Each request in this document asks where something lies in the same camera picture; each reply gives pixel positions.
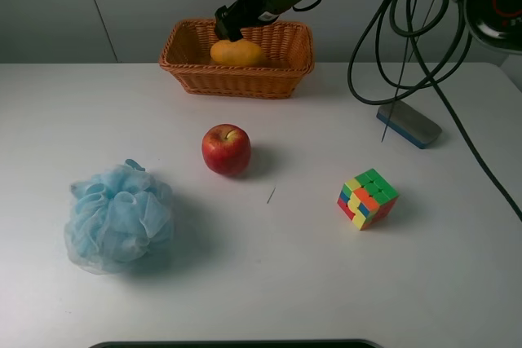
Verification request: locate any thin black cable tie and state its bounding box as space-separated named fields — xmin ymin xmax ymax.
xmin=381 ymin=0 xmax=436 ymax=143

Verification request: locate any colourful puzzle cube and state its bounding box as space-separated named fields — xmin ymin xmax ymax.
xmin=337 ymin=169 xmax=399 ymax=231

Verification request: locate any blue grey board eraser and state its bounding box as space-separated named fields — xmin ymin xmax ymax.
xmin=376 ymin=101 xmax=442 ymax=149

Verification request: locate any blue mesh bath pouf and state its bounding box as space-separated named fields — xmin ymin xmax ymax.
xmin=64 ymin=159 xmax=175 ymax=274

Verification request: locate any orange wicker basket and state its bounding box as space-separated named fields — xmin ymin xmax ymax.
xmin=158 ymin=19 xmax=315 ymax=99

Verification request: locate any red apple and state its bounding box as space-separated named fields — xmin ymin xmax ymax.
xmin=201 ymin=124 xmax=251 ymax=177

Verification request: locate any black cable bundle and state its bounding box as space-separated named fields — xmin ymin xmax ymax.
xmin=347 ymin=0 xmax=522 ymax=221

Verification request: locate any orange mango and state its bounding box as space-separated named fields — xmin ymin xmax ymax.
xmin=210 ymin=39 xmax=266 ymax=67

